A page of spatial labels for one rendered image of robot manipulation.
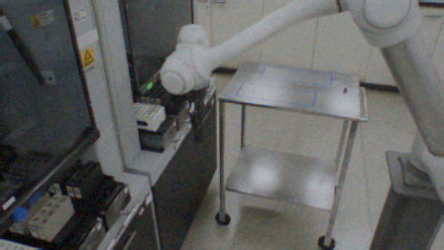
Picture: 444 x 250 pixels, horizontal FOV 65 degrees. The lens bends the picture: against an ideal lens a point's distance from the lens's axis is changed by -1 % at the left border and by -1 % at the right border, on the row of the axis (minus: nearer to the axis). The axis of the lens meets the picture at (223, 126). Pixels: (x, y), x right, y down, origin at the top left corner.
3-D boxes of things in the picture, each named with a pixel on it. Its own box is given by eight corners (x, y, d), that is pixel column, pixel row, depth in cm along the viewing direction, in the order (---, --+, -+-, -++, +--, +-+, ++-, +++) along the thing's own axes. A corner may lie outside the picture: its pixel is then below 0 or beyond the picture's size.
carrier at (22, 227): (49, 205, 99) (43, 189, 96) (55, 206, 99) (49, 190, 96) (19, 236, 90) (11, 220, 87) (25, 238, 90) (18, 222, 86)
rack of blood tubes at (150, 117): (88, 123, 141) (84, 109, 137) (101, 111, 149) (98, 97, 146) (156, 133, 134) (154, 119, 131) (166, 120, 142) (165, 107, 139)
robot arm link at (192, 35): (183, 63, 126) (172, 78, 115) (180, 20, 117) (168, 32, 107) (213, 64, 124) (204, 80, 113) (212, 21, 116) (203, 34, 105)
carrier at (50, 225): (68, 210, 98) (63, 194, 95) (75, 211, 97) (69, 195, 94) (41, 242, 88) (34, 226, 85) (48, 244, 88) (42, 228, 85)
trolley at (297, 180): (214, 224, 200) (211, 96, 156) (236, 175, 237) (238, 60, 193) (335, 254, 183) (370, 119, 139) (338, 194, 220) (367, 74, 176)
